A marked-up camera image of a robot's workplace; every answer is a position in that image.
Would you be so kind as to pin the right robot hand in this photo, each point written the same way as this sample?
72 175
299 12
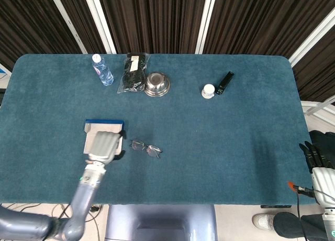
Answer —
324 183

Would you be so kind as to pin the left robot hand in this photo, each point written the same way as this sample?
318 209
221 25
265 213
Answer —
103 146

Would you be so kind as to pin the blue glasses case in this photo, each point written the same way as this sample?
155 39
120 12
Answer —
104 125

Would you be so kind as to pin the eyeglasses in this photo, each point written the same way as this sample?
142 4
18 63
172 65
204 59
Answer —
151 149

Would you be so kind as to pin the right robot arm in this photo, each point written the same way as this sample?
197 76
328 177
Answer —
329 225

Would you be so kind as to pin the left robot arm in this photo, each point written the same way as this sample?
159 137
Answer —
83 199

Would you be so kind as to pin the dark trouser leg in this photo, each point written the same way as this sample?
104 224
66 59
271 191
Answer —
290 225

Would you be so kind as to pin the floor power plug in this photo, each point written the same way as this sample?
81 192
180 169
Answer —
94 207

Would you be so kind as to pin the white sneaker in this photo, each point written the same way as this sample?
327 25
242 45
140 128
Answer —
263 222

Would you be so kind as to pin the plastic bag with black cloth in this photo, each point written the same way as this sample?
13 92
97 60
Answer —
133 78

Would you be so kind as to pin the clear plastic water bottle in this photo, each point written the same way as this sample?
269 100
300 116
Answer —
103 72

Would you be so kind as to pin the stainless steel bowl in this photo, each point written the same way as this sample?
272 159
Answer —
157 85

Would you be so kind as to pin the blue table cloth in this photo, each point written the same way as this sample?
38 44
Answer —
196 159

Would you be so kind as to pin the blue-grey robot torso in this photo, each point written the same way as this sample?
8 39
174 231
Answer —
161 222

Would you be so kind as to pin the small white jar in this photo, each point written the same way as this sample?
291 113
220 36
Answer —
208 91

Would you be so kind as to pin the white and blue board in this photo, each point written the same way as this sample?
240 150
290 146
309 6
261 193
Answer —
4 74

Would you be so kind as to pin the black remote device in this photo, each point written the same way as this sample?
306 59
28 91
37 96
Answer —
225 82

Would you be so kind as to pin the dark brown curtain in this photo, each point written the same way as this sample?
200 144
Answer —
157 15

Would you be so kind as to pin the white metal floor frame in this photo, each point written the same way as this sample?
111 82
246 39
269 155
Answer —
314 107

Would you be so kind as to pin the white frame post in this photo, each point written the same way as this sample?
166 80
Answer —
68 23
99 18
205 18
314 34

